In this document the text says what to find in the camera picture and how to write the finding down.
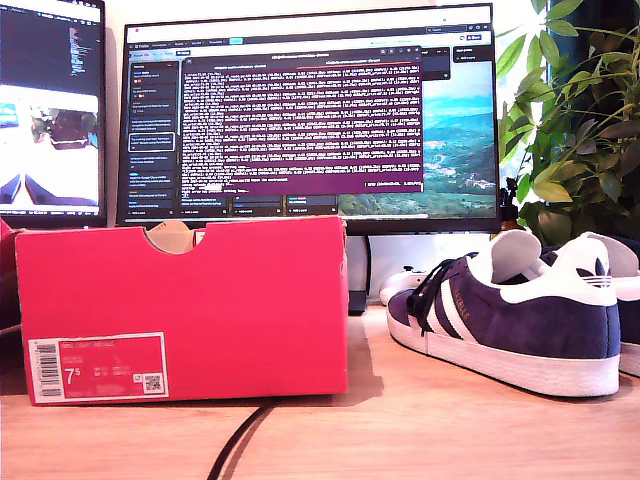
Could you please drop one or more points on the white game controller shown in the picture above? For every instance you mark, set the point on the white game controller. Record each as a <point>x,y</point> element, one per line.
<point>395,286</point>

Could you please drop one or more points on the blue suede shoe white stripes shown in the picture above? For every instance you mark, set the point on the blue suede shoe white stripes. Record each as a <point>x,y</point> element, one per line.
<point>631,320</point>
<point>525,320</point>

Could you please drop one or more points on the red Nike shoebox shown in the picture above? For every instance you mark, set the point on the red Nike shoebox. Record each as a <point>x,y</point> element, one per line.
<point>200,310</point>

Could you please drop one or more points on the grey monitor stand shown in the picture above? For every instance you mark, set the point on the grey monitor stand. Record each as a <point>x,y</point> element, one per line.
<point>357,300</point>

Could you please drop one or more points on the green leafy houseplant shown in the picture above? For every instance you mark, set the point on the green leafy houseplant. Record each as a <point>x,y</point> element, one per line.
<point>575,150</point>

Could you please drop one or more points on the wide black computer monitor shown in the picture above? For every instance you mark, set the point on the wide black computer monitor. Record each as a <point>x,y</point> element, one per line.
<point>300,125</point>

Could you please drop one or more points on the black monitor with code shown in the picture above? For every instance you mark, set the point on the black monitor with code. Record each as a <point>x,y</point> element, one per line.
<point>50,60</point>

